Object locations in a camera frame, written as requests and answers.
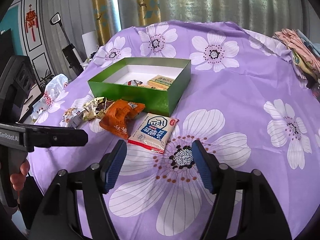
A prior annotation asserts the red silver snack packet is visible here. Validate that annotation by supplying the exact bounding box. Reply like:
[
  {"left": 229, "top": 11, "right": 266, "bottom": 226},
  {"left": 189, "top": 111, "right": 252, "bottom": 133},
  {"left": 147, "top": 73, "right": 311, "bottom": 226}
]
[{"left": 124, "top": 80, "right": 143, "bottom": 87}]

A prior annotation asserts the white red-bean cake packet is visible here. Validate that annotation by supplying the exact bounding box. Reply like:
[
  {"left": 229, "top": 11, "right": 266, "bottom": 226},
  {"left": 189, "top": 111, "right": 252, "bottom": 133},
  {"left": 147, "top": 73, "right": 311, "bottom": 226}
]
[{"left": 128, "top": 113, "right": 178, "bottom": 154}]

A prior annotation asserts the yellow soda cracker packet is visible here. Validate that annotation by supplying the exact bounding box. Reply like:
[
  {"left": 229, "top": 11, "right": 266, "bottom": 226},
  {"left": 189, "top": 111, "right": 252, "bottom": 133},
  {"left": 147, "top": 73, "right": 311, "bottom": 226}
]
[{"left": 147, "top": 75, "right": 175, "bottom": 90}]

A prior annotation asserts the yellow-orange snack packet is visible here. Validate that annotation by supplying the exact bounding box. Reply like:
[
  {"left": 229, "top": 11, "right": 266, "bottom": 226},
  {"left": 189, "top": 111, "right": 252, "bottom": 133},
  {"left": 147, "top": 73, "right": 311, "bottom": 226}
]
[{"left": 138, "top": 84, "right": 167, "bottom": 91}]

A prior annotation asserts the person's left hand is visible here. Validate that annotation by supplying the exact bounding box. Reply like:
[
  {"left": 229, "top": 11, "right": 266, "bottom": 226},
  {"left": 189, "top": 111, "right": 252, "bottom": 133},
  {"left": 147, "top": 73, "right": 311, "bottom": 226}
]
[{"left": 10, "top": 159, "right": 30, "bottom": 192}]

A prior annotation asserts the potted green plant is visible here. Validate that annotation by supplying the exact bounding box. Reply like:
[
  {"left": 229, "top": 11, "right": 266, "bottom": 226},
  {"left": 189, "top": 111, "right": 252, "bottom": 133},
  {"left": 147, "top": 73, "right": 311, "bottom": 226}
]
[{"left": 39, "top": 70, "right": 55, "bottom": 92}]

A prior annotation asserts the black television screen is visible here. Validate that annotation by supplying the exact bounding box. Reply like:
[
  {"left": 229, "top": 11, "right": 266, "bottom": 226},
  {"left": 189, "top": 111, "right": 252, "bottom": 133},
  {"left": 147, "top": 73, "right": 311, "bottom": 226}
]
[{"left": 0, "top": 29, "right": 15, "bottom": 71}]

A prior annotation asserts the white plastic bag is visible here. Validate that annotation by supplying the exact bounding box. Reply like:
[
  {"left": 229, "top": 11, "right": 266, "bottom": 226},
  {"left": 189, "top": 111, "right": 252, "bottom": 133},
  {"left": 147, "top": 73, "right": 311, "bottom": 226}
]
[{"left": 31, "top": 74, "right": 68, "bottom": 124}]

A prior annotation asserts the black white floor cleaner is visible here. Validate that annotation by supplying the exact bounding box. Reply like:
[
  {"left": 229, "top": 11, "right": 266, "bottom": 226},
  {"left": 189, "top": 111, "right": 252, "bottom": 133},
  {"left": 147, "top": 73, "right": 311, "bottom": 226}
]
[{"left": 49, "top": 12, "right": 84, "bottom": 76}]

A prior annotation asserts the white peanut snack packet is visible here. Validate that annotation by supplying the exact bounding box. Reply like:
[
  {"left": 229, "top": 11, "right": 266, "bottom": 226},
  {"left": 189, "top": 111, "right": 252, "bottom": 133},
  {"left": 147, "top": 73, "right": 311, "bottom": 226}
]
[{"left": 60, "top": 107, "right": 85, "bottom": 128}]

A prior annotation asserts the red Chinese knot decoration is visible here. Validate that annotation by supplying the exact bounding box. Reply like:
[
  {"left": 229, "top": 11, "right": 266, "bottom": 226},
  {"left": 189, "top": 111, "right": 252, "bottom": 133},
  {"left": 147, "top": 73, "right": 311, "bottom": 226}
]
[{"left": 25, "top": 4, "right": 39, "bottom": 42}]

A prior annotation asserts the gold brown candy packet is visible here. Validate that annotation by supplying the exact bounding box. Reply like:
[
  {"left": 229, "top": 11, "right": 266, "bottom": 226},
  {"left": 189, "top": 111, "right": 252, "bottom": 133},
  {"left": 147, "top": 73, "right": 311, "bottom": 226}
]
[{"left": 82, "top": 97, "right": 114, "bottom": 121}]

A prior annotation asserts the dark orange snack packet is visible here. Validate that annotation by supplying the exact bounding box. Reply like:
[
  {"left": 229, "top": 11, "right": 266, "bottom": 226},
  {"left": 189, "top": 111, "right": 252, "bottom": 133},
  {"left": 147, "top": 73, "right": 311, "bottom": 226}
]
[{"left": 99, "top": 99, "right": 145, "bottom": 140}]

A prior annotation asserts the purple floral tablecloth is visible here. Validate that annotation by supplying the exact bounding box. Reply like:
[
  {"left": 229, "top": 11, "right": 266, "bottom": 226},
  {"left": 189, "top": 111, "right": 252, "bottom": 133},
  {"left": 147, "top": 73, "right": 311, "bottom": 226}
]
[{"left": 37, "top": 21, "right": 319, "bottom": 239}]

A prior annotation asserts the green cardboard box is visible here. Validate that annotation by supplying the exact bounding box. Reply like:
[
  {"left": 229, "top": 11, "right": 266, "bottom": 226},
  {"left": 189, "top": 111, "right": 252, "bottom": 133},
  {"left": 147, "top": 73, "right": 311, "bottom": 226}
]
[{"left": 88, "top": 57, "right": 191, "bottom": 116}]

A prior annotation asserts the yellow patterned curtain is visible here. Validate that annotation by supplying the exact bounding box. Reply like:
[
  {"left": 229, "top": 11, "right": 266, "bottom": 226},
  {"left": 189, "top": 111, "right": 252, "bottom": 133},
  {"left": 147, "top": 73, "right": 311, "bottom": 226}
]
[{"left": 92, "top": 0, "right": 161, "bottom": 45}]

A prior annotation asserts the pile of folded clothes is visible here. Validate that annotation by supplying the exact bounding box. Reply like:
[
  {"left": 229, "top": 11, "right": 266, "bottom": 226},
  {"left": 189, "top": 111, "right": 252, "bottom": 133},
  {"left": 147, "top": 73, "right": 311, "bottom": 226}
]
[{"left": 273, "top": 29, "right": 319, "bottom": 89}]

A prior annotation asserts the green grey curtain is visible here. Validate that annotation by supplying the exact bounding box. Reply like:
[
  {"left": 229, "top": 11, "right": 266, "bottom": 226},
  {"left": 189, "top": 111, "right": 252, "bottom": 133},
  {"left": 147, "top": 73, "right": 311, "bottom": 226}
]
[{"left": 116, "top": 0, "right": 316, "bottom": 41}]

